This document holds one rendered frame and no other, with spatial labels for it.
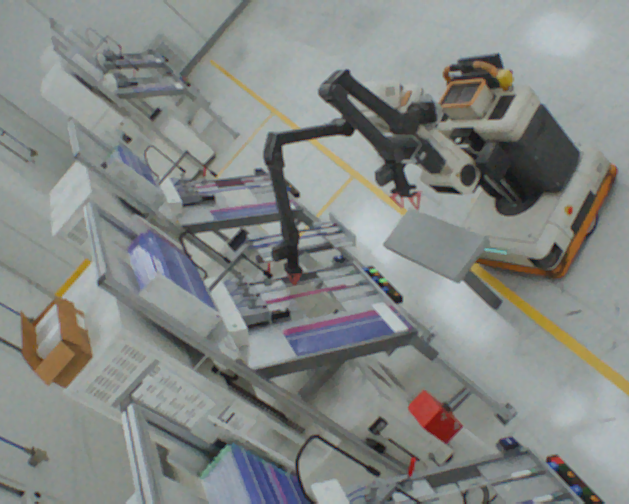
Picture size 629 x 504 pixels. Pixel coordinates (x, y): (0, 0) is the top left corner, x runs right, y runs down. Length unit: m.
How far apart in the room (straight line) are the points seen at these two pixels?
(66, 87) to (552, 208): 5.06
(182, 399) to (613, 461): 1.71
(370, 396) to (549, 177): 1.34
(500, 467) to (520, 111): 1.66
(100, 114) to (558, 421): 5.45
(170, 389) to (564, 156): 2.11
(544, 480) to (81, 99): 5.98
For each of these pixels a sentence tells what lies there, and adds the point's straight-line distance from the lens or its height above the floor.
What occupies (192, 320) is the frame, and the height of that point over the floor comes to 1.48.
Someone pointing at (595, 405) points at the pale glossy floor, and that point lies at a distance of 3.30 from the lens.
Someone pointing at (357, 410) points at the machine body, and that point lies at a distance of 3.14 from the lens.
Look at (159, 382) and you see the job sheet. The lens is 2.70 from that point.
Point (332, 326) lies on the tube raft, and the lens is 3.00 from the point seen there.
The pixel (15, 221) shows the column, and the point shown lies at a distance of 5.96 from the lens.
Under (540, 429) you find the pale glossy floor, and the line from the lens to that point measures 3.37.
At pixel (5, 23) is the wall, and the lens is 10.39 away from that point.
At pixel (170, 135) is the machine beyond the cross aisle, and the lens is 7.56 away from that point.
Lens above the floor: 2.69
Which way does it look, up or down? 31 degrees down
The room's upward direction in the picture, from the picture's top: 51 degrees counter-clockwise
